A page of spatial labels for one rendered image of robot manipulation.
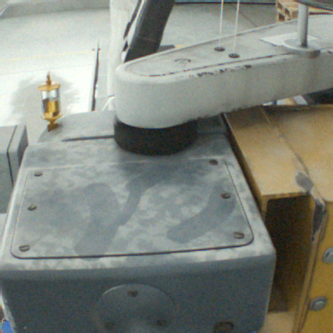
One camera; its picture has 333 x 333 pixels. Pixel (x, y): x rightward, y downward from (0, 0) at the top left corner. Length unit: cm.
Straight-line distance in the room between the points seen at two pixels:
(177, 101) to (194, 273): 19
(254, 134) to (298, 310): 20
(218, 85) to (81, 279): 26
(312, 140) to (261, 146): 7
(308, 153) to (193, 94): 14
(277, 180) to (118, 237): 17
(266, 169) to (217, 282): 15
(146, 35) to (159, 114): 45
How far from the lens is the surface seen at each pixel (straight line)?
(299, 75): 63
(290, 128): 62
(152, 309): 43
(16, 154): 61
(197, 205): 46
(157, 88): 52
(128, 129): 54
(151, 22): 96
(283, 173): 52
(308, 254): 51
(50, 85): 61
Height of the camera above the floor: 159
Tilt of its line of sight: 30 degrees down
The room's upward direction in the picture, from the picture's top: 1 degrees counter-clockwise
